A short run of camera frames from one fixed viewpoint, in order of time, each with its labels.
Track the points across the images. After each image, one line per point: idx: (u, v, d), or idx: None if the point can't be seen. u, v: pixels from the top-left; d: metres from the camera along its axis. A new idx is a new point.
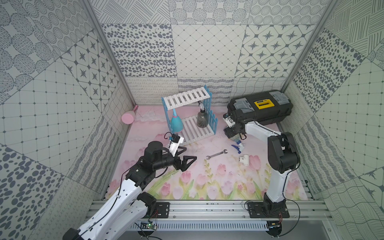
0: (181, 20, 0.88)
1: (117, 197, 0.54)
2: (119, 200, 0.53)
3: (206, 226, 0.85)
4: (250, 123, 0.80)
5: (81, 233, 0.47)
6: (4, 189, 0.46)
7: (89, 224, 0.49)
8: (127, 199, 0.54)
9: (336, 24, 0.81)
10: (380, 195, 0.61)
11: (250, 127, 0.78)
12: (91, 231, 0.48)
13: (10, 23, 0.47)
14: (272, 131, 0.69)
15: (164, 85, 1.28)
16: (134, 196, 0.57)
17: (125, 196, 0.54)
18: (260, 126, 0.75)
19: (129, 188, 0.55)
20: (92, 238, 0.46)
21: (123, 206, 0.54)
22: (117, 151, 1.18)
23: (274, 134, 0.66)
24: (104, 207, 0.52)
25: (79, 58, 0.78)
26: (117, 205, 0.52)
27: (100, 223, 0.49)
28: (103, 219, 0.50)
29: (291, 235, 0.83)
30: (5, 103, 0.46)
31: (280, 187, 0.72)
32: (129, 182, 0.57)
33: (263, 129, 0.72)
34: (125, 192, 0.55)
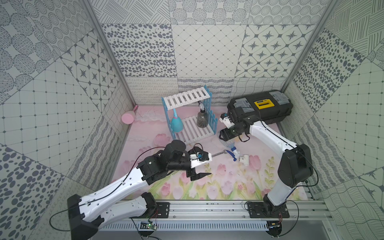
0: (181, 20, 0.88)
1: (121, 184, 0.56)
2: (121, 187, 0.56)
3: (206, 226, 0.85)
4: (257, 125, 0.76)
5: (80, 204, 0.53)
6: (3, 189, 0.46)
7: (89, 198, 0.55)
8: (128, 190, 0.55)
9: (336, 24, 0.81)
10: (380, 194, 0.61)
11: (260, 132, 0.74)
12: (88, 206, 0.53)
13: (10, 23, 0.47)
14: (286, 142, 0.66)
15: (164, 85, 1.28)
16: (137, 187, 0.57)
17: (129, 185, 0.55)
18: (271, 132, 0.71)
19: (134, 179, 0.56)
20: (85, 214, 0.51)
21: (124, 193, 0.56)
22: (117, 151, 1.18)
23: (289, 146, 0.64)
24: (108, 188, 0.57)
25: (79, 58, 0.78)
26: (117, 192, 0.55)
27: (97, 203, 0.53)
28: (101, 200, 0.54)
29: (291, 235, 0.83)
30: (5, 103, 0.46)
31: (284, 195, 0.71)
32: (139, 172, 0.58)
33: (274, 136, 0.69)
34: (130, 182, 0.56)
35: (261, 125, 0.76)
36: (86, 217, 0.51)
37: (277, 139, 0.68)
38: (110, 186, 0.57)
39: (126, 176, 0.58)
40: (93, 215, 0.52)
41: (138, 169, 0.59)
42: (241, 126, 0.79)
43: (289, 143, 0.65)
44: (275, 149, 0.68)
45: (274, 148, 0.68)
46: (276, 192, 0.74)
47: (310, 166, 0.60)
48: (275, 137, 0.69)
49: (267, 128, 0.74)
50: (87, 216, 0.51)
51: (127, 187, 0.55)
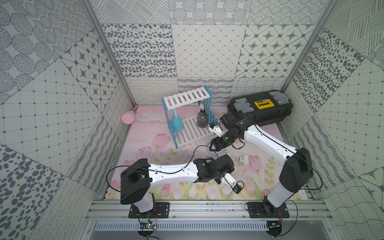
0: (182, 20, 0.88)
1: (181, 170, 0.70)
2: (182, 172, 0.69)
3: (206, 226, 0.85)
4: (252, 131, 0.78)
5: (150, 169, 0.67)
6: (3, 189, 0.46)
7: (156, 168, 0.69)
8: (184, 177, 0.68)
9: (336, 24, 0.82)
10: (380, 194, 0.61)
11: (256, 138, 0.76)
12: (155, 174, 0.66)
13: (10, 23, 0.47)
14: (284, 148, 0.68)
15: (164, 85, 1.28)
16: (188, 180, 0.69)
17: (187, 173, 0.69)
18: (268, 139, 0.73)
19: (192, 171, 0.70)
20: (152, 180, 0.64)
21: (181, 179, 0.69)
22: (117, 151, 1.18)
23: (289, 152, 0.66)
24: (173, 168, 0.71)
25: (79, 58, 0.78)
26: (178, 174, 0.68)
27: (162, 175, 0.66)
28: (165, 174, 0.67)
29: (291, 235, 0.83)
30: (5, 103, 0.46)
31: (285, 197, 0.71)
32: (194, 168, 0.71)
33: (271, 142, 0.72)
34: (188, 171, 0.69)
35: (255, 130, 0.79)
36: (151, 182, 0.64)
37: (275, 144, 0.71)
38: (174, 168, 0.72)
39: (185, 165, 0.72)
40: (155, 183, 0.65)
41: (195, 165, 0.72)
42: (235, 131, 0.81)
43: (288, 149, 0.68)
44: (273, 154, 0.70)
45: (273, 154, 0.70)
46: (275, 194, 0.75)
47: (311, 169, 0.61)
48: (273, 142, 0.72)
49: (262, 133, 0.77)
50: (152, 183, 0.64)
51: (184, 175, 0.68)
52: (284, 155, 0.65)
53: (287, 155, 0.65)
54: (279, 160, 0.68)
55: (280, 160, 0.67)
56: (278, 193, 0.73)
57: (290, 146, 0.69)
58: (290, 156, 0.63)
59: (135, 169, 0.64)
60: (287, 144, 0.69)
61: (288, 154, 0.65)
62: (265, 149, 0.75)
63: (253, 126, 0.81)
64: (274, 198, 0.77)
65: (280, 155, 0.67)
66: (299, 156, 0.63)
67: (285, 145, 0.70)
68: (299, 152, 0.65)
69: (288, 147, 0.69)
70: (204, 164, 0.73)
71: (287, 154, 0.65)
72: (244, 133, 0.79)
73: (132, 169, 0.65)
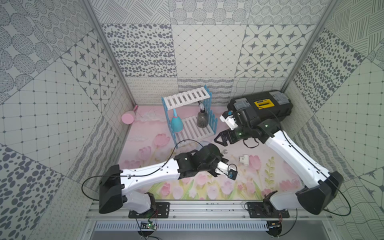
0: (182, 20, 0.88)
1: (159, 169, 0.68)
2: (159, 172, 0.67)
3: (206, 226, 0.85)
4: (279, 139, 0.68)
5: (122, 176, 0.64)
6: (3, 189, 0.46)
7: (129, 173, 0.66)
8: (163, 177, 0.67)
9: (336, 24, 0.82)
10: (380, 195, 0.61)
11: (283, 148, 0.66)
12: (128, 179, 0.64)
13: (10, 23, 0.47)
14: (317, 169, 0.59)
15: (164, 85, 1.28)
16: (167, 178, 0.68)
17: (165, 172, 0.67)
18: (298, 154, 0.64)
19: (170, 168, 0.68)
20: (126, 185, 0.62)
21: (159, 179, 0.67)
22: (117, 151, 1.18)
23: (321, 175, 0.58)
24: (147, 170, 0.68)
25: (79, 58, 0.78)
26: (155, 174, 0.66)
27: (137, 179, 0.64)
28: (140, 177, 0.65)
29: (290, 235, 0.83)
30: (5, 103, 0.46)
31: (291, 205, 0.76)
32: (174, 165, 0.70)
33: (301, 158, 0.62)
34: (167, 170, 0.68)
35: (283, 139, 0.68)
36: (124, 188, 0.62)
37: (306, 161, 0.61)
38: (149, 168, 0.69)
39: (164, 164, 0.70)
40: (129, 188, 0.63)
41: (175, 162, 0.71)
42: (256, 134, 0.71)
43: (321, 172, 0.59)
44: (300, 173, 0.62)
45: (300, 172, 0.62)
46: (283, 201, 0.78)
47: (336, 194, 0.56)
48: (303, 159, 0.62)
49: (291, 145, 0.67)
50: (126, 188, 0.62)
51: (163, 174, 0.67)
52: (315, 178, 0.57)
53: (319, 180, 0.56)
54: (308, 181, 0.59)
55: (309, 181, 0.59)
56: (286, 198, 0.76)
57: (322, 168, 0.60)
58: (323, 182, 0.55)
59: (106, 177, 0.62)
60: (319, 165, 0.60)
61: (320, 179, 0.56)
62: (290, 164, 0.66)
63: (281, 132, 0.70)
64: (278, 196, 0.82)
65: (310, 177, 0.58)
66: (329, 180, 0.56)
67: (316, 165, 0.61)
68: (332, 176, 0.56)
69: (320, 168, 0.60)
70: (187, 158, 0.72)
71: (318, 178, 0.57)
72: (269, 138, 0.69)
73: (105, 178, 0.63)
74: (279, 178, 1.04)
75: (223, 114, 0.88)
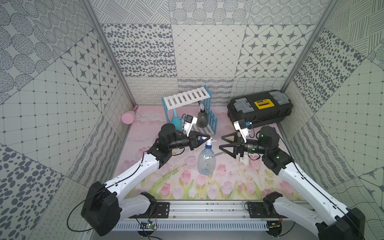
0: (181, 20, 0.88)
1: (140, 165, 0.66)
2: (142, 167, 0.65)
3: (206, 226, 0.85)
4: (291, 171, 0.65)
5: (108, 186, 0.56)
6: (3, 189, 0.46)
7: (113, 181, 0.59)
8: (147, 170, 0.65)
9: (336, 24, 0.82)
10: (380, 195, 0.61)
11: (295, 181, 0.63)
12: (117, 186, 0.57)
13: (10, 23, 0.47)
14: (332, 204, 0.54)
15: (164, 85, 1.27)
16: (152, 169, 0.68)
17: (147, 165, 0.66)
18: (311, 186, 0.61)
19: (150, 160, 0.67)
20: (118, 191, 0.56)
21: (145, 173, 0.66)
22: (117, 151, 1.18)
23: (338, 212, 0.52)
24: (128, 172, 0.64)
25: (79, 58, 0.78)
26: (138, 172, 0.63)
27: (125, 182, 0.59)
28: (127, 179, 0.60)
29: (290, 235, 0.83)
30: (5, 103, 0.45)
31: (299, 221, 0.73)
32: (151, 156, 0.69)
33: (315, 191, 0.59)
34: (147, 163, 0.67)
35: (295, 171, 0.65)
36: (118, 195, 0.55)
37: (320, 195, 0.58)
38: (129, 169, 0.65)
39: (141, 160, 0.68)
40: (122, 193, 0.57)
41: (149, 153, 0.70)
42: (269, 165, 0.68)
43: (338, 207, 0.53)
44: (318, 209, 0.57)
45: (314, 206, 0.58)
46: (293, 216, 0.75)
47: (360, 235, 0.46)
48: (317, 192, 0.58)
49: (303, 176, 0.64)
50: (119, 194, 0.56)
51: (146, 168, 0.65)
52: (331, 213, 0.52)
53: (336, 216, 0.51)
54: (325, 218, 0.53)
55: (324, 216, 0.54)
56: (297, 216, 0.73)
57: (339, 202, 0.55)
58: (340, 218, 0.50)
59: (91, 196, 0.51)
60: (335, 200, 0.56)
61: (338, 214, 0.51)
62: (306, 199, 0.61)
63: (292, 164, 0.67)
64: (284, 205, 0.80)
65: (326, 212, 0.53)
66: (348, 217, 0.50)
67: (332, 199, 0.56)
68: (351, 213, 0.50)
69: (338, 203, 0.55)
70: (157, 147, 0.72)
71: (335, 214, 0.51)
72: (281, 170, 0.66)
73: (89, 198, 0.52)
74: (279, 178, 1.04)
75: (240, 123, 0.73)
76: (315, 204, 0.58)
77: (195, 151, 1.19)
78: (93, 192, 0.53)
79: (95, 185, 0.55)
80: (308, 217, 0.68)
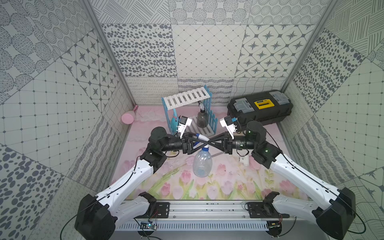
0: (182, 20, 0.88)
1: (132, 173, 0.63)
2: (134, 175, 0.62)
3: (206, 226, 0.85)
4: (281, 162, 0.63)
5: (100, 199, 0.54)
6: (4, 189, 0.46)
7: (106, 192, 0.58)
8: (139, 178, 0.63)
9: (336, 24, 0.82)
10: (380, 195, 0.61)
11: (287, 172, 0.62)
12: (108, 198, 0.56)
13: (10, 23, 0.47)
14: (325, 188, 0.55)
15: (164, 85, 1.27)
16: (146, 175, 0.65)
17: (140, 172, 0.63)
18: (303, 174, 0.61)
19: (143, 167, 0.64)
20: (110, 203, 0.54)
21: (138, 181, 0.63)
22: (117, 151, 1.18)
23: (331, 195, 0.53)
24: (120, 181, 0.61)
25: (79, 58, 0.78)
26: (131, 180, 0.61)
27: (117, 192, 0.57)
28: (119, 189, 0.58)
29: (290, 235, 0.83)
30: (5, 103, 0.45)
31: (300, 215, 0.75)
32: (144, 162, 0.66)
33: (306, 178, 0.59)
34: (140, 170, 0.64)
35: (285, 161, 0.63)
36: (109, 208, 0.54)
37: (312, 181, 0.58)
38: (122, 178, 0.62)
39: (134, 167, 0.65)
40: (114, 205, 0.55)
41: (142, 159, 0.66)
42: (258, 159, 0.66)
43: (330, 190, 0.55)
44: (312, 195, 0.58)
45: (310, 194, 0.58)
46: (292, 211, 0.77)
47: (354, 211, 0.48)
48: (309, 179, 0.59)
49: (294, 166, 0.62)
50: (111, 206, 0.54)
51: (140, 175, 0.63)
52: (325, 198, 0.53)
53: (330, 200, 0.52)
54: (320, 203, 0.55)
55: (320, 202, 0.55)
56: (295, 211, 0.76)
57: (330, 185, 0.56)
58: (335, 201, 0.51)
59: (83, 209, 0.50)
60: (326, 183, 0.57)
61: (331, 198, 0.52)
62: (300, 188, 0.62)
63: (282, 155, 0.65)
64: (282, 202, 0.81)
65: (321, 197, 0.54)
66: (341, 198, 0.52)
67: (323, 183, 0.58)
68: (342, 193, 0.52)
69: (329, 186, 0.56)
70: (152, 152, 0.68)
71: (329, 198, 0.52)
72: (271, 163, 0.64)
73: (80, 213, 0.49)
74: (279, 178, 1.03)
75: (226, 119, 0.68)
76: (309, 191, 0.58)
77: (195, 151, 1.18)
78: (84, 206, 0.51)
79: (87, 197, 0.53)
80: (305, 207, 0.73)
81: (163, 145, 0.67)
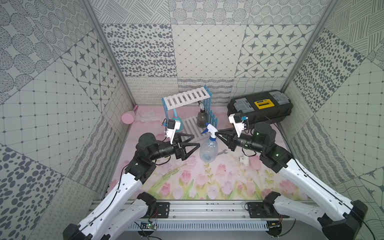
0: (182, 20, 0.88)
1: (117, 192, 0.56)
2: (119, 195, 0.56)
3: (206, 226, 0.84)
4: (293, 169, 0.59)
5: (82, 229, 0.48)
6: (4, 189, 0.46)
7: (89, 218, 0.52)
8: (125, 196, 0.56)
9: (336, 24, 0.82)
10: (380, 195, 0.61)
11: (298, 179, 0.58)
12: (91, 226, 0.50)
13: (10, 23, 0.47)
14: (339, 200, 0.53)
15: (164, 85, 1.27)
16: (134, 189, 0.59)
17: (125, 189, 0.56)
18: (315, 183, 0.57)
19: (128, 182, 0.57)
20: (94, 232, 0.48)
21: (125, 198, 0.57)
22: (117, 151, 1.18)
23: (345, 208, 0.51)
24: (103, 203, 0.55)
25: (79, 58, 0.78)
26: (115, 201, 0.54)
27: (101, 218, 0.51)
28: (103, 214, 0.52)
29: (290, 235, 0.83)
30: (5, 103, 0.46)
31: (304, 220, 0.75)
32: (129, 176, 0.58)
33: (319, 188, 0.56)
34: (125, 186, 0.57)
35: (297, 168, 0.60)
36: (93, 237, 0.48)
37: (325, 192, 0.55)
38: (105, 200, 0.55)
39: (118, 183, 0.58)
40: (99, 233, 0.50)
41: (127, 173, 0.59)
42: None
43: (343, 203, 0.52)
44: (322, 205, 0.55)
45: (320, 203, 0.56)
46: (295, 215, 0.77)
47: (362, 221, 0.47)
48: (322, 189, 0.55)
49: (306, 173, 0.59)
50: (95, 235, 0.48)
51: (125, 193, 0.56)
52: (339, 211, 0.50)
53: (344, 214, 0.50)
54: (332, 215, 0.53)
55: (332, 214, 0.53)
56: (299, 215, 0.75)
57: (344, 197, 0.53)
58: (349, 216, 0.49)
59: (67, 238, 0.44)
60: (340, 194, 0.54)
61: (345, 212, 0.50)
62: (310, 196, 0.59)
63: (293, 160, 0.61)
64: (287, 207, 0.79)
65: (334, 210, 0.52)
66: (354, 211, 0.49)
67: (336, 194, 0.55)
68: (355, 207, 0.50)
69: (342, 197, 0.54)
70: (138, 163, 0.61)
71: (343, 211, 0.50)
72: (282, 169, 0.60)
73: None
74: (279, 178, 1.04)
75: (235, 116, 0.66)
76: (320, 201, 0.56)
77: (195, 151, 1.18)
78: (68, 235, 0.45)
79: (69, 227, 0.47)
80: (310, 213, 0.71)
81: (153, 152, 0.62)
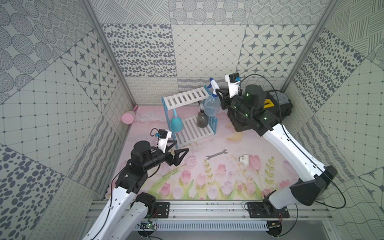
0: (182, 20, 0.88)
1: (110, 208, 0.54)
2: (112, 211, 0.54)
3: (206, 226, 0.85)
4: (278, 132, 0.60)
5: None
6: (3, 189, 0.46)
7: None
8: (120, 210, 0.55)
9: (336, 24, 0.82)
10: (380, 195, 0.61)
11: (280, 142, 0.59)
12: None
13: (10, 23, 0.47)
14: (312, 163, 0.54)
15: (164, 85, 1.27)
16: (127, 203, 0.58)
17: (118, 204, 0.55)
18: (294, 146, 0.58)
19: (120, 197, 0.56)
20: None
21: (120, 213, 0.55)
22: (117, 151, 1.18)
23: (316, 170, 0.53)
24: (97, 223, 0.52)
25: (79, 58, 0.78)
26: (110, 218, 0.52)
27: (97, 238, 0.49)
28: (98, 234, 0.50)
29: (290, 235, 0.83)
30: (5, 103, 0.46)
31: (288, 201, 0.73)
32: (121, 190, 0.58)
33: (299, 152, 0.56)
34: (118, 201, 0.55)
35: (282, 132, 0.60)
36: None
37: (302, 155, 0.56)
38: (99, 218, 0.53)
39: (110, 200, 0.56)
40: None
41: (118, 188, 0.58)
42: None
43: (317, 166, 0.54)
44: (296, 166, 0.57)
45: (292, 164, 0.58)
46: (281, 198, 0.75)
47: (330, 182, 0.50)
48: (300, 153, 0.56)
49: (290, 138, 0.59)
50: None
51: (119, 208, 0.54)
52: (311, 172, 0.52)
53: (315, 175, 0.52)
54: (302, 175, 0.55)
55: (302, 174, 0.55)
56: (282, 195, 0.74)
57: (318, 162, 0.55)
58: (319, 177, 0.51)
59: None
60: (316, 159, 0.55)
61: (316, 173, 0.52)
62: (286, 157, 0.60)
63: (279, 125, 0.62)
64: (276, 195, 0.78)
65: (306, 171, 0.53)
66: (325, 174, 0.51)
67: (312, 159, 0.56)
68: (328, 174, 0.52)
69: (316, 162, 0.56)
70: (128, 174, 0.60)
71: (315, 173, 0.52)
72: (267, 131, 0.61)
73: None
74: (279, 178, 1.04)
75: (231, 73, 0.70)
76: (295, 163, 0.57)
77: (196, 151, 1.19)
78: None
79: None
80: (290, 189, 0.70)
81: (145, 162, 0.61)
